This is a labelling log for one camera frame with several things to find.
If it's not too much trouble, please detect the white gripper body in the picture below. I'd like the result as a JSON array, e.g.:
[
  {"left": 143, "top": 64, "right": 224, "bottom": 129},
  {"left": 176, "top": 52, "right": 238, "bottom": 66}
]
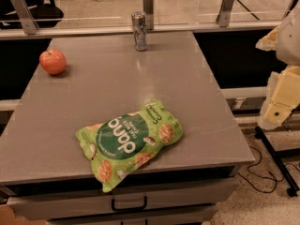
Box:
[{"left": 276, "top": 7, "right": 300, "bottom": 66}]

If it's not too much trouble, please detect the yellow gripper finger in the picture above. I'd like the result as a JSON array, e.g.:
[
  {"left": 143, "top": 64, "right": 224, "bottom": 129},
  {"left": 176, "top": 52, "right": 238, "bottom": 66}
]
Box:
[
  {"left": 255, "top": 26, "right": 279, "bottom": 52},
  {"left": 258, "top": 65, "right": 300, "bottom": 130}
]

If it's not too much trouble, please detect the green rice chip bag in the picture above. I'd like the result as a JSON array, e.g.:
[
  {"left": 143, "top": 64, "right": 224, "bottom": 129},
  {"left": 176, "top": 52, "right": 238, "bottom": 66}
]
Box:
[{"left": 76, "top": 99, "right": 183, "bottom": 192}]

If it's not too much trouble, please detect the silver redbull can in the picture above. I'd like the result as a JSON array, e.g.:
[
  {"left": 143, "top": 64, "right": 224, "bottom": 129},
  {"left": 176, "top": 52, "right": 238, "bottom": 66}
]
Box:
[{"left": 131, "top": 11, "right": 147, "bottom": 52}]

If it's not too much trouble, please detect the black stand base bar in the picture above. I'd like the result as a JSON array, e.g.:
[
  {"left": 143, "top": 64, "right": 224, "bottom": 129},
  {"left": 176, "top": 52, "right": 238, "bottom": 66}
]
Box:
[{"left": 255, "top": 127, "right": 300, "bottom": 197}]

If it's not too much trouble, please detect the lower grey drawer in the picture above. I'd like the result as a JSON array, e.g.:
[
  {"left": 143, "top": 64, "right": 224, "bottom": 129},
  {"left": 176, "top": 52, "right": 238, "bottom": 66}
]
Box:
[{"left": 48, "top": 205, "right": 217, "bottom": 225}]

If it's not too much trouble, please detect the red apple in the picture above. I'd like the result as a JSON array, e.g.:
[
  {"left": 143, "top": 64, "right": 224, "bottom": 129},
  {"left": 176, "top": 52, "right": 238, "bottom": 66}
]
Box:
[{"left": 39, "top": 49, "right": 67, "bottom": 75}]

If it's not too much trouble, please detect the black office chair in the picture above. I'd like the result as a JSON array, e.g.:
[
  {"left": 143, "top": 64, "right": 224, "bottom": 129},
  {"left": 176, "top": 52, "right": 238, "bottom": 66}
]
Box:
[{"left": 0, "top": 0, "right": 64, "bottom": 29}]

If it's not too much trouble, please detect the right metal bracket post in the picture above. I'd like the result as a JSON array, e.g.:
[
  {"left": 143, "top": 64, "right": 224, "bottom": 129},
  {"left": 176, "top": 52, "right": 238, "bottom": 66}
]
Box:
[{"left": 217, "top": 0, "right": 234, "bottom": 27}]

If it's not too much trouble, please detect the metal bracket post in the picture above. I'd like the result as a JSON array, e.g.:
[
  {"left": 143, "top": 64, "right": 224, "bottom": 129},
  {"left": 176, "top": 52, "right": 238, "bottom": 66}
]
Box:
[
  {"left": 142, "top": 0, "right": 154, "bottom": 30},
  {"left": 10, "top": 0, "right": 38, "bottom": 35},
  {"left": 217, "top": 0, "right": 234, "bottom": 27}
]

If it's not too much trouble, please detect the black cable on floor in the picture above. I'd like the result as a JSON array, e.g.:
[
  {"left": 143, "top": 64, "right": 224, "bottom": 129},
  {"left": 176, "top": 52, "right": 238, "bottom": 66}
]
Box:
[{"left": 237, "top": 145, "right": 300, "bottom": 194}]

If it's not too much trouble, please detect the grey drawer with black handle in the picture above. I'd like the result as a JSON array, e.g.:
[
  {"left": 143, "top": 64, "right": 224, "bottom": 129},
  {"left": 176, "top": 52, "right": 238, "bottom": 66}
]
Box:
[{"left": 7, "top": 177, "right": 238, "bottom": 220}]

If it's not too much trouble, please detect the middle metal bracket post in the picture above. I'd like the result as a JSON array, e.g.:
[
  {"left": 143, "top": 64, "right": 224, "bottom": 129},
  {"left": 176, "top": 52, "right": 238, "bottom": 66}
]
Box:
[{"left": 142, "top": 0, "right": 154, "bottom": 30}]

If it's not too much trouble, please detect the left metal bracket post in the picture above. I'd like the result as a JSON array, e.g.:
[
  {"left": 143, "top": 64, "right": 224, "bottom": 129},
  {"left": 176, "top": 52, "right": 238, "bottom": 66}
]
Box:
[{"left": 10, "top": 0, "right": 38, "bottom": 35}]

